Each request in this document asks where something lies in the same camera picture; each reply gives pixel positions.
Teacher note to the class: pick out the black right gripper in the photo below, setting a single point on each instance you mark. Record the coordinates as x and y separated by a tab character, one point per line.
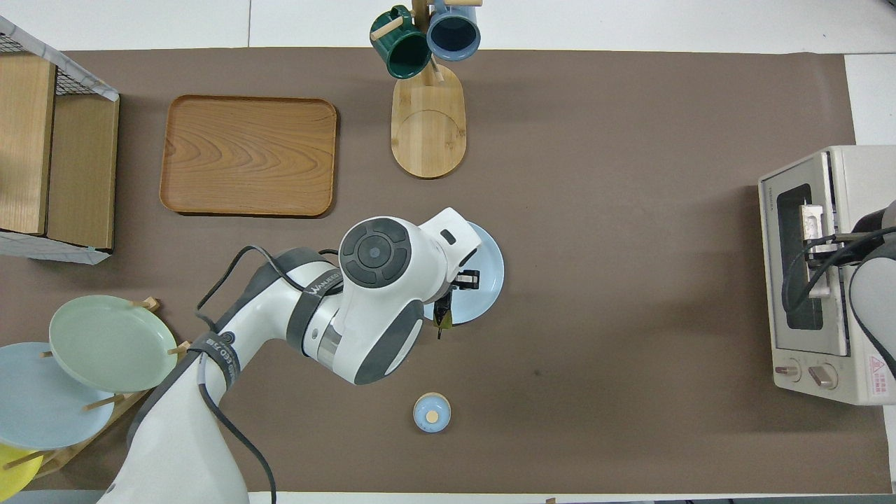
875	220

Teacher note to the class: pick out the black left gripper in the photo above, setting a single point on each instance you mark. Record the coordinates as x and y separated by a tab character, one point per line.
469	280

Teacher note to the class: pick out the glass oven door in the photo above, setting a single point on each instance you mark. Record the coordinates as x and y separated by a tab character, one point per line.
770	280

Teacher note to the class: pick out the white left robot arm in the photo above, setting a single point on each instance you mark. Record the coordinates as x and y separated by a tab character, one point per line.
378	308

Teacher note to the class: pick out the white toaster oven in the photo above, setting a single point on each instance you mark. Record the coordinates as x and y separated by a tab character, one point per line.
868	168

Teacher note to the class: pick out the brown table mat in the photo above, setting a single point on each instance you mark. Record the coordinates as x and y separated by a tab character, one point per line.
595	210

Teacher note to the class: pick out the wooden mug tree stand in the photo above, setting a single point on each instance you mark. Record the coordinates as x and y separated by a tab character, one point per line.
427	133

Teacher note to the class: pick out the dark green ceramic mug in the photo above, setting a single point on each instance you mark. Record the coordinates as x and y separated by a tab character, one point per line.
402	52

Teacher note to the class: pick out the blue ceramic mug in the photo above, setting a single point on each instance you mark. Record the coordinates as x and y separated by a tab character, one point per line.
453	35

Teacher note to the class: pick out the wooden serving tray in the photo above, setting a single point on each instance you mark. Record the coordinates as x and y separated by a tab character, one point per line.
245	154

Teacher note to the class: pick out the wooden plate rack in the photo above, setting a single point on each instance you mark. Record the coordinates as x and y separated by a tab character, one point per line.
180	348

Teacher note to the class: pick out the pale green plate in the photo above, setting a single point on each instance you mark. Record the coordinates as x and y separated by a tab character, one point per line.
112	343

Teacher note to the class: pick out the light blue racked plate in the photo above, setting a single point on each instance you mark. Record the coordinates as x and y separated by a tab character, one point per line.
42	406

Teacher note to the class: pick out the yellow plate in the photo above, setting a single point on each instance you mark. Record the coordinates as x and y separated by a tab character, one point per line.
14	476

